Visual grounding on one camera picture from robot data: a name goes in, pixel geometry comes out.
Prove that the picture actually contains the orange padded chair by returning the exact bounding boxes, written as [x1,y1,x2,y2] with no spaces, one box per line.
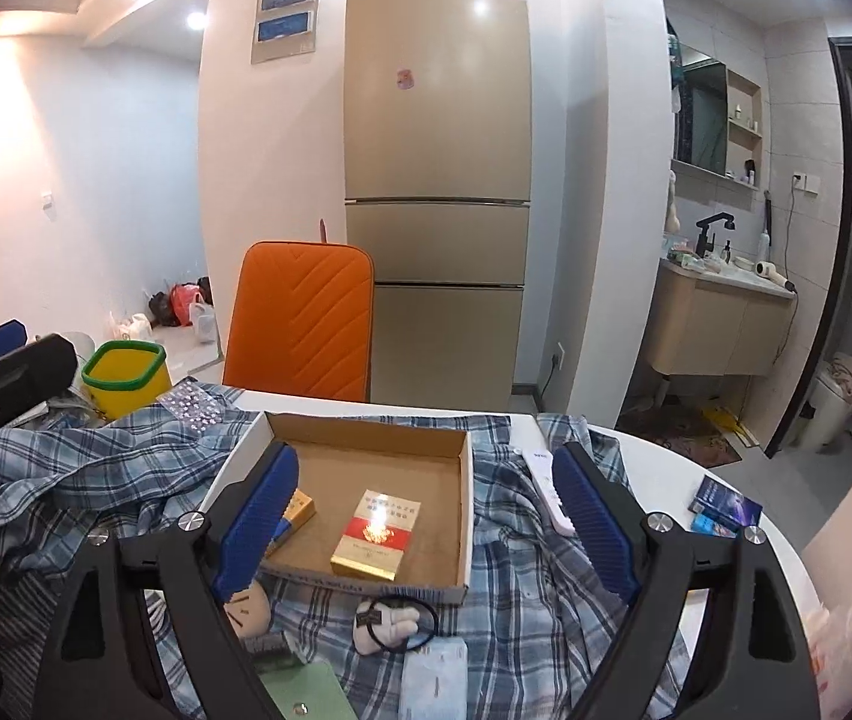
[222,240,376,404]

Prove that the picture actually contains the dark door frame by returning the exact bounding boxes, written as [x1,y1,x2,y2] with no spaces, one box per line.
[766,36,852,460]

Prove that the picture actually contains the white remote control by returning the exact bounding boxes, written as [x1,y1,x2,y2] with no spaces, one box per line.
[514,439,577,538]

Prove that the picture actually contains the black faucet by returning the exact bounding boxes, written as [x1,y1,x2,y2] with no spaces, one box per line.
[694,214,737,257]

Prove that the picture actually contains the white container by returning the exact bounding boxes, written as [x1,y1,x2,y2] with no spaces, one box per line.
[57,332,98,362]

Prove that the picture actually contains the dark blue packet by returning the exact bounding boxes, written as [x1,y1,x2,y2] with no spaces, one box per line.
[696,476,763,526]

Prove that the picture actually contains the red plastic bag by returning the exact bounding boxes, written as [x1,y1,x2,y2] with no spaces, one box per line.
[169,283,206,328]

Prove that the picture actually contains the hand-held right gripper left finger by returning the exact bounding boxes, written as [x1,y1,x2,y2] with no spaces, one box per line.
[42,441,301,720]

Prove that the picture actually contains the black hair tie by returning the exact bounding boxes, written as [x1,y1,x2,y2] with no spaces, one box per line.
[357,596,440,653]

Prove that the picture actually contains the blue plaid shirt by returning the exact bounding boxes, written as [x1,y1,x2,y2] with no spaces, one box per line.
[0,382,697,720]

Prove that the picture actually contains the white laundry bin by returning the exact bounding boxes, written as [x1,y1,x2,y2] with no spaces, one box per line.
[790,351,852,453]

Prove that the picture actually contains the bathroom mirror cabinet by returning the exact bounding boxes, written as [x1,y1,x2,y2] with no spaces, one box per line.
[670,41,764,194]

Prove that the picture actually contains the orange cigarette pack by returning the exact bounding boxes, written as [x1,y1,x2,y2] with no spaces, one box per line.
[268,490,317,542]

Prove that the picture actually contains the white plush charm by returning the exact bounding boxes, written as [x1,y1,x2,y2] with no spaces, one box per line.
[355,604,421,653]

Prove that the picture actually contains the white hair dryer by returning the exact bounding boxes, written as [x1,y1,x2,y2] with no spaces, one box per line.
[754,260,797,293]

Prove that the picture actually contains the patterned floor mat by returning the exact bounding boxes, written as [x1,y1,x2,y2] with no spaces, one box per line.
[632,405,743,467]

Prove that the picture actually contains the wall electrical panel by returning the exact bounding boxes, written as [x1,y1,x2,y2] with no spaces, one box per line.
[250,0,322,65]

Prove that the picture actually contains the white plastic bag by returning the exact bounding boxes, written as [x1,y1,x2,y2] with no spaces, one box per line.
[190,294,218,344]

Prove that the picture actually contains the beige refrigerator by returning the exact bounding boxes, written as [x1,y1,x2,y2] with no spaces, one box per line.
[342,0,533,415]

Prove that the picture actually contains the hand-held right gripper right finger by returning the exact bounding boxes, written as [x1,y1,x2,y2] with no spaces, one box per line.
[550,442,824,720]

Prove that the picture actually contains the light blue tissue packet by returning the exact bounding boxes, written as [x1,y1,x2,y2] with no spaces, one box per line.
[400,637,469,720]

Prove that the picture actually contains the beige bathroom vanity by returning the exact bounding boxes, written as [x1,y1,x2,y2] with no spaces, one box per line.
[640,255,799,380]

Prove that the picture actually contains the yellow floor item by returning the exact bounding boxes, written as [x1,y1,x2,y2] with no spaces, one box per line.
[702,405,761,449]

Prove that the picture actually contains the cardboard box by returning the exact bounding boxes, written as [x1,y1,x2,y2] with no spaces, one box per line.
[197,411,474,606]

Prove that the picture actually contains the beige round plush doll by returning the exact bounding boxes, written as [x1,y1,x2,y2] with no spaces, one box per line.
[222,577,274,642]

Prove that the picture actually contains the blister pill pack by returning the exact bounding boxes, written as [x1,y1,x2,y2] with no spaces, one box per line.
[156,382,221,433]

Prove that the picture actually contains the yellow bin with green rim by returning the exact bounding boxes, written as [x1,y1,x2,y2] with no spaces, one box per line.
[81,341,172,421]

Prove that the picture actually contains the green wallet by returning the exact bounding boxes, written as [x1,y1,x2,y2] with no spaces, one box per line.
[255,660,356,720]

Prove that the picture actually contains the red and gold cigarette pack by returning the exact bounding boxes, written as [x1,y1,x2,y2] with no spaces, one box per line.
[330,490,423,582]

